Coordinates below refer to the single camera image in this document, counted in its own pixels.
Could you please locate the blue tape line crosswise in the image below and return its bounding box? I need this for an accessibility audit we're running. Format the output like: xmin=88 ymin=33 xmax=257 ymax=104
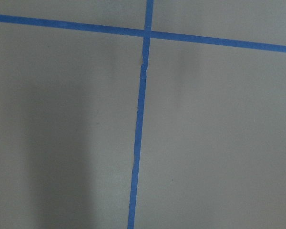
xmin=0 ymin=14 xmax=286 ymax=53

